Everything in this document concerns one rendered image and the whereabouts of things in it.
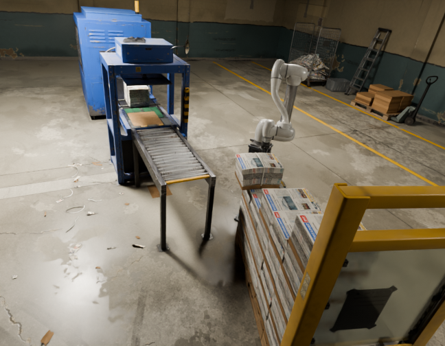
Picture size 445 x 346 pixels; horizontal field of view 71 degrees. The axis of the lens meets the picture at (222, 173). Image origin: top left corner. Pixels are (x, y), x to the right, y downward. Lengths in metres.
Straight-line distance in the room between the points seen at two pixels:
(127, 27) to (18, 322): 4.68
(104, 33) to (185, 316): 4.72
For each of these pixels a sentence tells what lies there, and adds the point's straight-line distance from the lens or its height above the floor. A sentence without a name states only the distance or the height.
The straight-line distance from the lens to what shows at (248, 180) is 2.77.
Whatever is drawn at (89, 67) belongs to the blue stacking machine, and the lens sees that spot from 6.13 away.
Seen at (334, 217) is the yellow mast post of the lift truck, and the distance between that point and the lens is 1.11.
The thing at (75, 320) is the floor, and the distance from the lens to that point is 2.98.
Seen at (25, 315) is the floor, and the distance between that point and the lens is 3.13.
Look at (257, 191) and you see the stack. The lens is 2.83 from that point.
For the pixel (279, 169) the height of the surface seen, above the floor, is 1.04.
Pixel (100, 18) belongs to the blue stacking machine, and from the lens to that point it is 6.12.
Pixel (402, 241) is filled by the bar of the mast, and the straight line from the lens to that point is 1.35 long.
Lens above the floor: 2.37
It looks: 31 degrees down
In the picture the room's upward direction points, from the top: 6 degrees clockwise
